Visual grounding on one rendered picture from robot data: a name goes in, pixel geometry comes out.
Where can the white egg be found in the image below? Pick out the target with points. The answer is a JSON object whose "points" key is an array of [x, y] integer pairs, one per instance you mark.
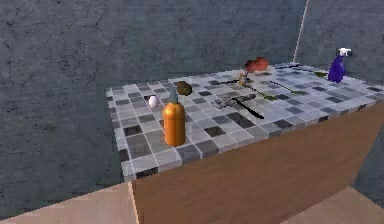
{"points": [[153, 102]]}

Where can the red tomato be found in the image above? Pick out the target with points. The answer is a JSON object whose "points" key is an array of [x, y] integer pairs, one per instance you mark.
{"points": [[261, 63], [250, 66]]}

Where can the green tipped long utensil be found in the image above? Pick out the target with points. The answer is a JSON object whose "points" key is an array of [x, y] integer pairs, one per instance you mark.
{"points": [[313, 72], [261, 93], [288, 87]]}

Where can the brown potato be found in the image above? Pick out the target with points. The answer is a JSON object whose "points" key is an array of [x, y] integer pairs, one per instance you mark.
{"points": [[184, 88]]}

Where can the purple spray bottle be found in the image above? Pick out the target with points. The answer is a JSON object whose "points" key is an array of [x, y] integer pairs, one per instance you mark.
{"points": [[337, 68]]}

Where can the orange bottle with grey cap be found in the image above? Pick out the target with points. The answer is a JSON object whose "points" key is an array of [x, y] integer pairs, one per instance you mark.
{"points": [[174, 122]]}

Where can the black knife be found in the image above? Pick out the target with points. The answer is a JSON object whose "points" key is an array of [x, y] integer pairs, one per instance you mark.
{"points": [[286, 66]]}

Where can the wooden counter with tiled top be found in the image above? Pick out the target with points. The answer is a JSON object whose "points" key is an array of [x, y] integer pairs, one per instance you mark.
{"points": [[253, 173]]}

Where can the grey wrench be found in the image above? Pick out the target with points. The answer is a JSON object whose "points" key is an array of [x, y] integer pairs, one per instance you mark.
{"points": [[222, 102]]}

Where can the small yellow pepper shaker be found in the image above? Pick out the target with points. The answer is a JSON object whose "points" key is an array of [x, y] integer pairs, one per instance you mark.
{"points": [[242, 79]]}

